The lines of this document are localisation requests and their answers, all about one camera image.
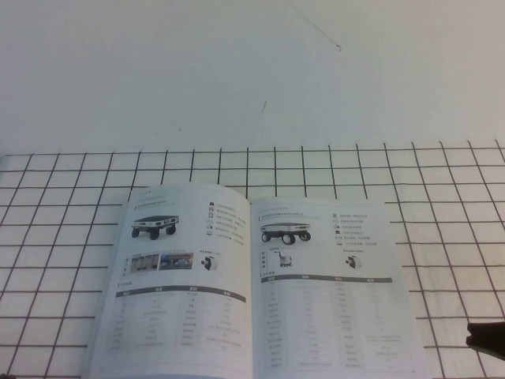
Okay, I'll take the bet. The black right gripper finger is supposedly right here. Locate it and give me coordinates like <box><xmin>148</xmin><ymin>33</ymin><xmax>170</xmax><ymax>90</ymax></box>
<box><xmin>467</xmin><ymin>322</ymin><xmax>505</xmax><ymax>337</ymax></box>
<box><xmin>466</xmin><ymin>336</ymin><xmax>505</xmax><ymax>362</ymax></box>

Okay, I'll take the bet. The white printed brochure book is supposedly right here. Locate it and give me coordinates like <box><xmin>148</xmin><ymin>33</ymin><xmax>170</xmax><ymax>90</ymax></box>
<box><xmin>80</xmin><ymin>183</ymin><xmax>433</xmax><ymax>379</ymax></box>

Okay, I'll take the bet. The white mat with black grid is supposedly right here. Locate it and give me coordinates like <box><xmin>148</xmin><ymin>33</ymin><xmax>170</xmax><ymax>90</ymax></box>
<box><xmin>0</xmin><ymin>138</ymin><xmax>505</xmax><ymax>379</ymax></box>

